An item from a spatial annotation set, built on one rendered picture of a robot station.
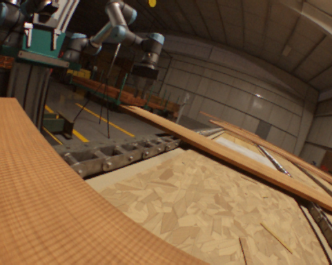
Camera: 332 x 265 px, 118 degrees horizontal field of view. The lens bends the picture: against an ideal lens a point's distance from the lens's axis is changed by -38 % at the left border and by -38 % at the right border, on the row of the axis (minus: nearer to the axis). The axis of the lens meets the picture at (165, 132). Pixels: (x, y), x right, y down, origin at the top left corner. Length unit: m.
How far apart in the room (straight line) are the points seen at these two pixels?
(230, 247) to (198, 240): 0.05
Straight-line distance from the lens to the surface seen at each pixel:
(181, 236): 0.22
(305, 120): 14.05
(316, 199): 0.74
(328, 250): 0.52
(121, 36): 0.78
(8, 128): 0.29
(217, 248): 0.24
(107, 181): 0.29
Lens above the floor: 0.99
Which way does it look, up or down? 12 degrees down
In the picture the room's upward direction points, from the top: 20 degrees clockwise
